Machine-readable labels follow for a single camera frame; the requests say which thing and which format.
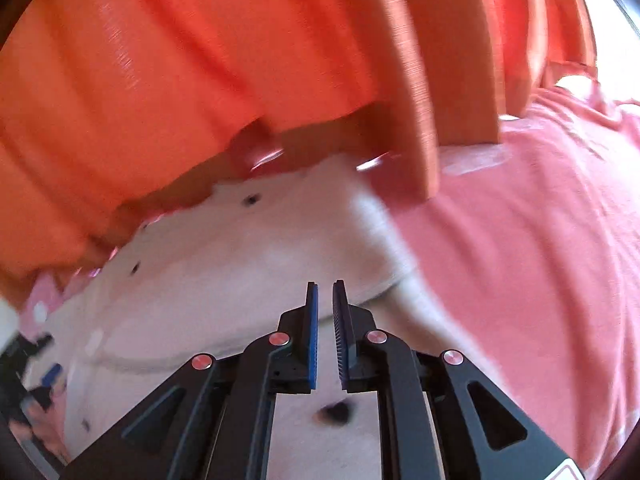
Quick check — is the white knitted garment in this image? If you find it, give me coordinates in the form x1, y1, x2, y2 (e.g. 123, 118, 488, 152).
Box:
64, 154, 507, 480

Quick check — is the pink floral bed blanket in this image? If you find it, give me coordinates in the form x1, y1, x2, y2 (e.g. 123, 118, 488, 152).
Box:
27, 90, 639, 478

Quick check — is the orange curtain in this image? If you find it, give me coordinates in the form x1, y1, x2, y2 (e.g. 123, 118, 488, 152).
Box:
1, 0, 598, 309

